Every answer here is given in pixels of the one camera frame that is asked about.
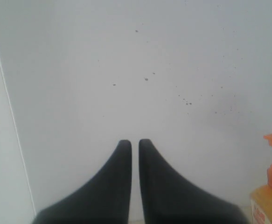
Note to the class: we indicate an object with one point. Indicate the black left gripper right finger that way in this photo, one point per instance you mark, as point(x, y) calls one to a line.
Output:
point(169, 198)

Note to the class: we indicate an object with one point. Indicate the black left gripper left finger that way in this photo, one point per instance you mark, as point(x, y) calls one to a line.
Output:
point(104, 199)

